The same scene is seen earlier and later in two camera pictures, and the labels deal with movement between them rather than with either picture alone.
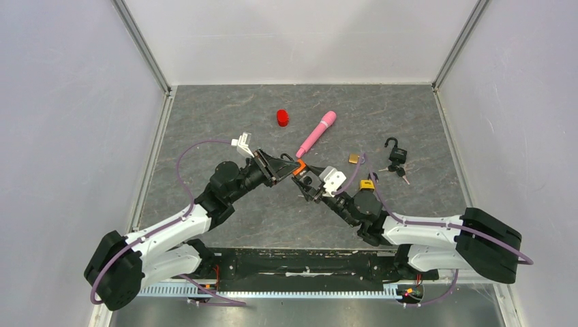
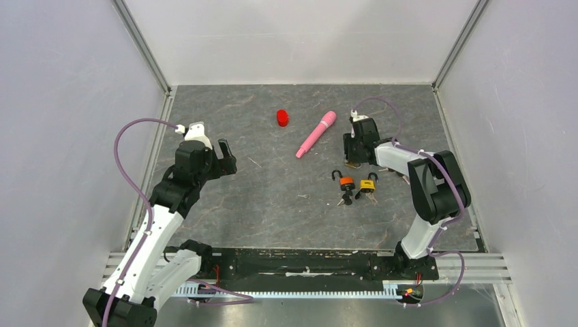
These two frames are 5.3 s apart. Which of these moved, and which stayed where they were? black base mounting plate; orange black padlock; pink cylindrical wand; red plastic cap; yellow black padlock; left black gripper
Moved: left black gripper; orange black padlock
Stayed: red plastic cap; pink cylindrical wand; black base mounting plate; yellow black padlock
